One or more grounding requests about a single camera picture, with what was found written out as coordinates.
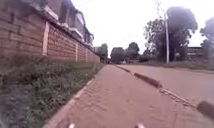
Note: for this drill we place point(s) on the grass verge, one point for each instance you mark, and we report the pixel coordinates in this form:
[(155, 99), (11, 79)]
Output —
[(181, 65)]

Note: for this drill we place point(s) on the dark kerb blocks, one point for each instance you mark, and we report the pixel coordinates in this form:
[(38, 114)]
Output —
[(148, 80)]

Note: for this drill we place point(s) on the tall dark tree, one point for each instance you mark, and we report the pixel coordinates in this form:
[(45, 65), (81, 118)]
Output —
[(132, 50)]

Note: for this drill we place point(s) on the pale utility pole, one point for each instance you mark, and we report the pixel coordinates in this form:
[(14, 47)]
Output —
[(167, 36)]

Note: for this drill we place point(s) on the red brick path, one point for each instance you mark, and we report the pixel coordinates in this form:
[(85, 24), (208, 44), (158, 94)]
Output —
[(118, 96)]

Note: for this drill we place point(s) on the brown paved road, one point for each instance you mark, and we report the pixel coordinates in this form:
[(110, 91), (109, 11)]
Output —
[(181, 80)]

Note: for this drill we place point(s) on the small dark tree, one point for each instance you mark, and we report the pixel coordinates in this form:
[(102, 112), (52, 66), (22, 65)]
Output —
[(103, 51)]

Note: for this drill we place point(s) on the row of dark trees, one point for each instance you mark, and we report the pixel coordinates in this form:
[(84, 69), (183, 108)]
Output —
[(178, 30)]

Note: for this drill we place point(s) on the low brown building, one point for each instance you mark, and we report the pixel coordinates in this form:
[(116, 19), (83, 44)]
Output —
[(195, 53)]

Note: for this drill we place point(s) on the brick wall with pale pillars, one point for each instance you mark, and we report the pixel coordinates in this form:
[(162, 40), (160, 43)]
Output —
[(25, 36)]

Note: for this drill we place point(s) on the weedy grass strip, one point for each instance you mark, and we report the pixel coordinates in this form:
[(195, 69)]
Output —
[(38, 86)]

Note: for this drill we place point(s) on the robot's own part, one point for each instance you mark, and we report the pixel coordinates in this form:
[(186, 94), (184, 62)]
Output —
[(71, 126), (140, 125)]

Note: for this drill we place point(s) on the round dark tree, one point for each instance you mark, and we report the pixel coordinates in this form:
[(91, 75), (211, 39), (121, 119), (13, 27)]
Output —
[(117, 55)]

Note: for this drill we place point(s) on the pale kerb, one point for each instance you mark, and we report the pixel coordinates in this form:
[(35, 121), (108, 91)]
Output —
[(68, 106)]

